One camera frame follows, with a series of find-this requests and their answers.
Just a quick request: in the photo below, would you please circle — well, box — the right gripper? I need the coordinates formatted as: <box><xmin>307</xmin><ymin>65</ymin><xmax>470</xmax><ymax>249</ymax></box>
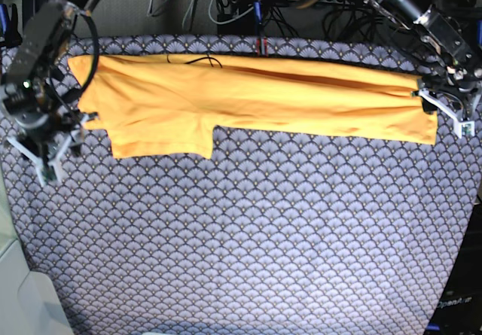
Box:
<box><xmin>1</xmin><ymin>79</ymin><xmax>98</xmax><ymax>185</ymax></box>

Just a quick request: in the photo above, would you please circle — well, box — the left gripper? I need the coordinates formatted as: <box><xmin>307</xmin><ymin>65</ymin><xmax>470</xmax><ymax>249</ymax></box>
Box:
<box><xmin>411</xmin><ymin>62</ymin><xmax>481</xmax><ymax>139</ymax></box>

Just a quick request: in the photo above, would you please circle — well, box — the yellow T-shirt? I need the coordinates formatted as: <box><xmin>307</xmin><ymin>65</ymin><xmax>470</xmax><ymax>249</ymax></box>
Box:
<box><xmin>78</xmin><ymin>54</ymin><xmax>438</xmax><ymax>159</ymax></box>

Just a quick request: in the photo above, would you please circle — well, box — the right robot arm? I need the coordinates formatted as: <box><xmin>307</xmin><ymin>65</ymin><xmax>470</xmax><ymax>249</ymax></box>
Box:
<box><xmin>1</xmin><ymin>0</ymin><xmax>100</xmax><ymax>186</ymax></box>

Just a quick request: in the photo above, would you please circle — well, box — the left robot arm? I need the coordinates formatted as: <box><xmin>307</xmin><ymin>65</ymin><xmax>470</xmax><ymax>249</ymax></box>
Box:
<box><xmin>362</xmin><ymin>0</ymin><xmax>481</xmax><ymax>138</ymax></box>

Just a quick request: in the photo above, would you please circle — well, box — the white plastic bin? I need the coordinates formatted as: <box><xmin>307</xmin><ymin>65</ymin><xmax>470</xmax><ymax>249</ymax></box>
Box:
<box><xmin>1</xmin><ymin>185</ymin><xmax>73</xmax><ymax>334</ymax></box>

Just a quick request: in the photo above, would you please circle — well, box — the black OpenArm box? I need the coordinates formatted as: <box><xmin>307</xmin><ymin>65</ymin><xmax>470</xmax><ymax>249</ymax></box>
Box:
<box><xmin>425</xmin><ymin>204</ymin><xmax>481</xmax><ymax>334</ymax></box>

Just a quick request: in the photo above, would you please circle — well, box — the red clip marker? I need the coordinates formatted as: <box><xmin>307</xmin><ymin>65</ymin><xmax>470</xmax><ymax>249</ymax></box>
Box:
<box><xmin>255</xmin><ymin>37</ymin><xmax>268</xmax><ymax>56</ymax></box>

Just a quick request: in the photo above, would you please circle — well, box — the blue fan-patterned tablecloth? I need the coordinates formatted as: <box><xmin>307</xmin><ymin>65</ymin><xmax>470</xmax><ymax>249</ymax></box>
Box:
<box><xmin>0</xmin><ymin>34</ymin><xmax>482</xmax><ymax>335</ymax></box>

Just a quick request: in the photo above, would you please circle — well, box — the white cable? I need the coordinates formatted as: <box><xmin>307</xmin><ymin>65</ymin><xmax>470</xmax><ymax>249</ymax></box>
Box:
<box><xmin>207</xmin><ymin>0</ymin><xmax>257</xmax><ymax>26</ymax></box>

